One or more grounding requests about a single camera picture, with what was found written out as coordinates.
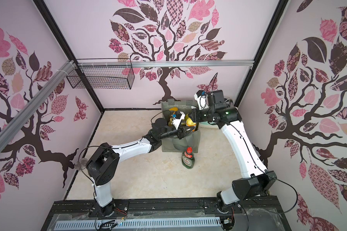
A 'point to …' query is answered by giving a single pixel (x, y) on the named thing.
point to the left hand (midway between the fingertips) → (192, 125)
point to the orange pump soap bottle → (174, 109)
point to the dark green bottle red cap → (188, 158)
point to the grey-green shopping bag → (192, 139)
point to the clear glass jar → (81, 163)
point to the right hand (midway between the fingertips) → (193, 112)
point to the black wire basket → (102, 73)
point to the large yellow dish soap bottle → (189, 122)
